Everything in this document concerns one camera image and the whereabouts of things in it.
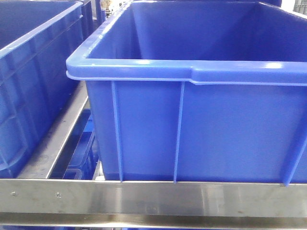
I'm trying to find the large blue crate centre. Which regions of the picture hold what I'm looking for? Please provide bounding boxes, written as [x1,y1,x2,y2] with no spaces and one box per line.
[66,0,307,185]

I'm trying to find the large blue crate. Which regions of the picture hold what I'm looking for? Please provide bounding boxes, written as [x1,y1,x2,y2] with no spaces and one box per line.
[66,0,307,185]
[0,0,83,178]

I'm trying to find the large blue crate left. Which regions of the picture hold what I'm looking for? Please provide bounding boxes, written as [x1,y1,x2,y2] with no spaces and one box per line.
[0,0,83,178]

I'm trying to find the stainless steel shelf rail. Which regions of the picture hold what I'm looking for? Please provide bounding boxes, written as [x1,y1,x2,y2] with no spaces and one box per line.
[0,83,307,230]

